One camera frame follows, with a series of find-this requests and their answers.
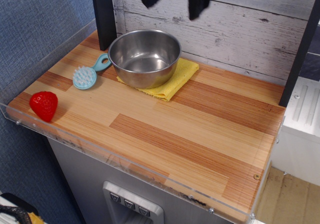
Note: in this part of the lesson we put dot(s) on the metal pot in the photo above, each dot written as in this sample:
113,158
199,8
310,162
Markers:
145,58

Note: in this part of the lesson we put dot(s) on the yellow folded towel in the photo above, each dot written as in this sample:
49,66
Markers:
184,71

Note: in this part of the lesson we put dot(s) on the light blue toy brush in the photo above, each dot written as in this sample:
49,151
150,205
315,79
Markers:
85,77

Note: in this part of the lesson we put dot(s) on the red toy strawberry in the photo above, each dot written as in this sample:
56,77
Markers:
44,104

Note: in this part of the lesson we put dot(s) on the white toy sink unit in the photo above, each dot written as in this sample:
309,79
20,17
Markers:
296,151

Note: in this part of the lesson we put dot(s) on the grey toy fridge cabinet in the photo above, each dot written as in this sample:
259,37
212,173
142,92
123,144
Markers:
86,176

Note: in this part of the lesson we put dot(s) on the silver dispenser panel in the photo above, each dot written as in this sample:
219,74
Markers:
128,207

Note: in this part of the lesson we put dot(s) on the yellow object at corner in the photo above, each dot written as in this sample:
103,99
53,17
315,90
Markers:
35,219

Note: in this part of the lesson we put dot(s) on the dark left shelf post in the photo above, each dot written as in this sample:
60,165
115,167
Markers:
105,22

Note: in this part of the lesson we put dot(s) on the dark shelf post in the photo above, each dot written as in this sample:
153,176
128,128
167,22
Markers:
301,54
105,22

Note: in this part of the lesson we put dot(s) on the dark right shelf post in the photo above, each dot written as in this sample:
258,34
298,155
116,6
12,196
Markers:
301,54

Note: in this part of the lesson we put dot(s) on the clear acrylic guard rail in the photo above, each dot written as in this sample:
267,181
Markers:
209,144

